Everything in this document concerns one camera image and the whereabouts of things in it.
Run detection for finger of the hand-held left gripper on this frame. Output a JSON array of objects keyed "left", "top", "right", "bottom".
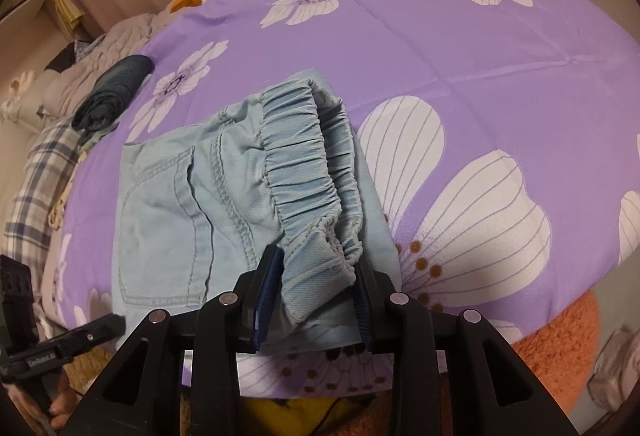
[{"left": 74, "top": 313, "right": 127, "bottom": 358}]

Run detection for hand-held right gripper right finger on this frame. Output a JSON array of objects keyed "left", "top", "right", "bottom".
[{"left": 350, "top": 258, "right": 581, "bottom": 436}]

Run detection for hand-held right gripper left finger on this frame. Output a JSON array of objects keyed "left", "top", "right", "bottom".
[{"left": 59, "top": 243, "right": 287, "bottom": 436}]

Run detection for light blue denim pants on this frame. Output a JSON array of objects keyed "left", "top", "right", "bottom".
[{"left": 117, "top": 70, "right": 403, "bottom": 351}]

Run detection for person's left hand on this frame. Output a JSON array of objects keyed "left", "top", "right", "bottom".
[{"left": 10, "top": 373, "right": 81, "bottom": 429}]

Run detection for plaid cloth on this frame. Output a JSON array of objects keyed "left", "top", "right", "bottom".
[{"left": 10, "top": 116, "right": 122, "bottom": 269}]

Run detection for yellow cloth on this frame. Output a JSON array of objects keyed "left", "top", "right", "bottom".
[{"left": 242, "top": 395, "right": 353, "bottom": 436}]

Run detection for orange fluffy blanket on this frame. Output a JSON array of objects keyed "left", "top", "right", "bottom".
[{"left": 345, "top": 290, "right": 603, "bottom": 436}]

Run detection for dark rolled cloth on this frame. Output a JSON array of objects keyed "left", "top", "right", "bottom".
[{"left": 71, "top": 54, "right": 154, "bottom": 133}]

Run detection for purple floral blanket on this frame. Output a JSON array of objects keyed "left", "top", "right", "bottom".
[{"left": 42, "top": 0, "right": 640, "bottom": 401}]

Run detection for pale pink cloth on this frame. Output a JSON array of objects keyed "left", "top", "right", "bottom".
[{"left": 587, "top": 325, "right": 640, "bottom": 413}]

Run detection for grey quilted jacket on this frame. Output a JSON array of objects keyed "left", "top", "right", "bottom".
[{"left": 39, "top": 13, "right": 177, "bottom": 117}]

